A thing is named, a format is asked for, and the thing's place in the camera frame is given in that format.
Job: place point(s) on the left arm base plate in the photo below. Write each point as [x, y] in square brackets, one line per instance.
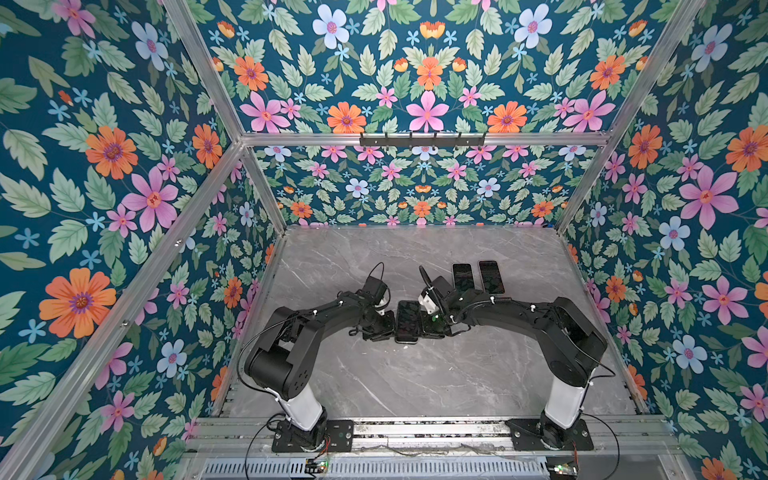
[329, 435]

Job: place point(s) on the white ventilated cable duct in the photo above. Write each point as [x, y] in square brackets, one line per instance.
[376, 468]

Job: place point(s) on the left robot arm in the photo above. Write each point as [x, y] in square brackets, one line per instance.
[283, 357]

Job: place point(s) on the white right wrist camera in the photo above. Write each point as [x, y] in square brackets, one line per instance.
[428, 304]

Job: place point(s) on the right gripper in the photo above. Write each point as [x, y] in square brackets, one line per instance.
[427, 332]

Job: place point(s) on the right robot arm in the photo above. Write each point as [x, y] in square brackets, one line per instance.
[569, 341]

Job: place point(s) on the metal hook rail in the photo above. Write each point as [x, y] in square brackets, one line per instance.
[408, 140]

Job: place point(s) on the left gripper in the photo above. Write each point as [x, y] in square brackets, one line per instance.
[389, 330]

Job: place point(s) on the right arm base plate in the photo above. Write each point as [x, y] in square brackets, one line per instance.
[529, 434]

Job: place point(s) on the pink phone case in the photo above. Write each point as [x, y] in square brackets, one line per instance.
[491, 277]

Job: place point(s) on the aluminium front rail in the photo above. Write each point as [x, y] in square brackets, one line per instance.
[502, 435]

